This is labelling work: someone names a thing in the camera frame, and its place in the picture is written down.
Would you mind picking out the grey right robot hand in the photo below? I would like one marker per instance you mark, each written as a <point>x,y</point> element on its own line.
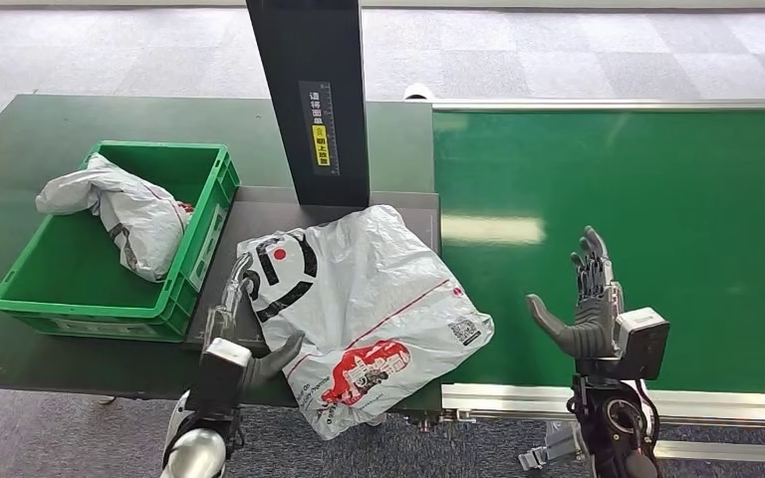
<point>587,323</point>

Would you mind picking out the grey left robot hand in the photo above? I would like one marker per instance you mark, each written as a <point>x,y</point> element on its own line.
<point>260,366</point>

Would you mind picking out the white courier bag red print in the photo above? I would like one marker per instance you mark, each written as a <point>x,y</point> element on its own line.
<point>369,297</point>

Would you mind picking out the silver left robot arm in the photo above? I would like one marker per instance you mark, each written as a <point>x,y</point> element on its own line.
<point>201,448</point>

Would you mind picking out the white basket side label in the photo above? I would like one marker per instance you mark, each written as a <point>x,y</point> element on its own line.
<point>207,247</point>

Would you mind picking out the green plastic basket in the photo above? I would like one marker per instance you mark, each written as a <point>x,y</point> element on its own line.
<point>72,277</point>

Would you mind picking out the green belt conveyor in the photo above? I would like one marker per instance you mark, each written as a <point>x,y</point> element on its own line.
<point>686,198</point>

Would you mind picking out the crumpled white courier bag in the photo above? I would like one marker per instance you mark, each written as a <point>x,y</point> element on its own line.
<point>138,218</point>

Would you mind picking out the yellow black column label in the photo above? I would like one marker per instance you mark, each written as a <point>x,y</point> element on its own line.
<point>320,132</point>

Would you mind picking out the white round object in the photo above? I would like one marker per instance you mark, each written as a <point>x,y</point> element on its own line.
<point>420,92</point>

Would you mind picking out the black scanner column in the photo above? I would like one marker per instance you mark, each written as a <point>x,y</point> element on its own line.
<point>310,53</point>

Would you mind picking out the dark green table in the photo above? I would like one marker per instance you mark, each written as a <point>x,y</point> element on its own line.
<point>13,165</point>

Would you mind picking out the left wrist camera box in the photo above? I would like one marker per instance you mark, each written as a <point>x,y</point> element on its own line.
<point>221,376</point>

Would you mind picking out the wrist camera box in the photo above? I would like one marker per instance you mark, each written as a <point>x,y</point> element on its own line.
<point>643,343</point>
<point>221,376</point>

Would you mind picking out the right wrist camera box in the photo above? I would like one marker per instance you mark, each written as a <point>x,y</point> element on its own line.
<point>643,343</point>

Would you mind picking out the metal conveyor support bracket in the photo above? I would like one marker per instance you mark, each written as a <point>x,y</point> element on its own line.
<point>554,448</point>

